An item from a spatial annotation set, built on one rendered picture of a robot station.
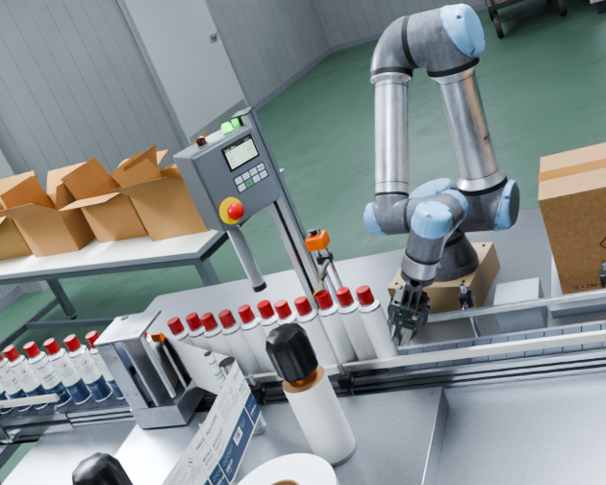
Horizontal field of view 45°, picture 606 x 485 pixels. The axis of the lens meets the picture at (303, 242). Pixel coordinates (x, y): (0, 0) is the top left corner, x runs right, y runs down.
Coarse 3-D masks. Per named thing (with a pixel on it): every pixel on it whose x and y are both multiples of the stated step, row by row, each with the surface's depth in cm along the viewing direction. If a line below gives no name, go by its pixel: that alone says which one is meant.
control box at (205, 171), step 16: (240, 128) 164; (192, 144) 167; (224, 144) 161; (256, 144) 165; (176, 160) 164; (192, 160) 158; (208, 160) 159; (224, 160) 161; (256, 160) 166; (192, 176) 161; (208, 176) 160; (224, 176) 162; (192, 192) 166; (208, 192) 161; (224, 192) 162; (256, 192) 167; (272, 192) 169; (208, 208) 164; (224, 208) 163; (256, 208) 167; (208, 224) 169; (224, 224) 163
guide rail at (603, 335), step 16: (560, 336) 149; (576, 336) 147; (592, 336) 146; (432, 352) 161; (448, 352) 158; (464, 352) 157; (480, 352) 156; (496, 352) 155; (336, 368) 170; (352, 368) 168; (368, 368) 167
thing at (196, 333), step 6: (186, 318) 182; (192, 318) 180; (198, 318) 182; (192, 324) 181; (198, 324) 181; (192, 330) 182; (198, 330) 182; (204, 330) 182; (192, 336) 182; (198, 336) 181; (192, 342) 183; (198, 342) 182; (204, 342) 182; (204, 348) 183; (210, 348) 183
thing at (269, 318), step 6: (264, 300) 174; (258, 306) 172; (264, 306) 172; (270, 306) 173; (264, 312) 172; (270, 312) 173; (264, 318) 173; (270, 318) 173; (276, 318) 173; (264, 324) 173; (270, 324) 172; (276, 324) 173; (264, 330) 175; (270, 330) 173
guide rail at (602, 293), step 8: (552, 296) 154; (560, 296) 153; (568, 296) 152; (576, 296) 151; (584, 296) 151; (592, 296) 150; (600, 296) 150; (504, 304) 158; (512, 304) 157; (520, 304) 156; (528, 304) 156; (536, 304) 155; (544, 304) 154; (552, 304) 154; (448, 312) 163; (456, 312) 162; (464, 312) 161; (472, 312) 161; (480, 312) 160; (488, 312) 159; (496, 312) 159; (432, 320) 165; (440, 320) 164
